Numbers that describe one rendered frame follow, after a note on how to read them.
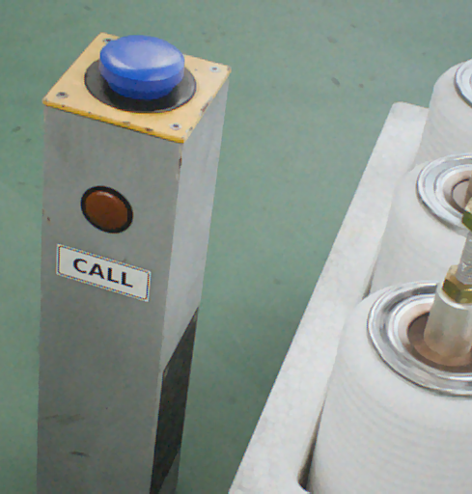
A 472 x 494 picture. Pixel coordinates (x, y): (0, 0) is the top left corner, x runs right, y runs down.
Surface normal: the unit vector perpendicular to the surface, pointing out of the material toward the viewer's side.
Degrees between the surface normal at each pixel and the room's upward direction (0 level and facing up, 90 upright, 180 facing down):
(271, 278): 0
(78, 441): 90
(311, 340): 0
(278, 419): 0
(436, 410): 43
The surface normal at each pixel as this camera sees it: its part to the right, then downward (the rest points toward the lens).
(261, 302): 0.11, -0.77
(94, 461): -0.30, 0.58
